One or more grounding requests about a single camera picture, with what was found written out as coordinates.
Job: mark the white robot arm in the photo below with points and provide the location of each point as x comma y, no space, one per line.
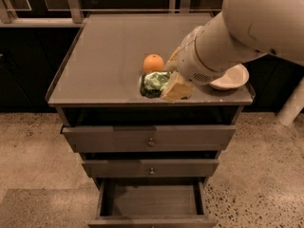
243,31

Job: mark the grey bottom drawer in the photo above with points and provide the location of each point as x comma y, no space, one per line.
152,203

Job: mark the white paper bowl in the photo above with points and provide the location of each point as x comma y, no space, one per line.
233,78

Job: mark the green soda can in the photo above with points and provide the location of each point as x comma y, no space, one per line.
152,84

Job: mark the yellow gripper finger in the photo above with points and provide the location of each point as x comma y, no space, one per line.
172,63
177,88

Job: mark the orange fruit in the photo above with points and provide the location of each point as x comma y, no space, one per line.
153,62

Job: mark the grey drawer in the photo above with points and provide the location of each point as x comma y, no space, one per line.
152,203
150,164
152,129

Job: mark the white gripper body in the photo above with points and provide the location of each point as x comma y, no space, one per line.
189,62

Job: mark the grey top drawer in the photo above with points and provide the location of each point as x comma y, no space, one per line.
152,129

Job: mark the grey middle drawer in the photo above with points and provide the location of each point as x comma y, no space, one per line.
150,164

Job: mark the grey drawer cabinet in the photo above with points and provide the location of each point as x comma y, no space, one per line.
105,63

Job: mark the metal window rail frame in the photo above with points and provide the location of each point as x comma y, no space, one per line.
75,13

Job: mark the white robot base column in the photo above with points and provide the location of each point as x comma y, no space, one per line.
293,106

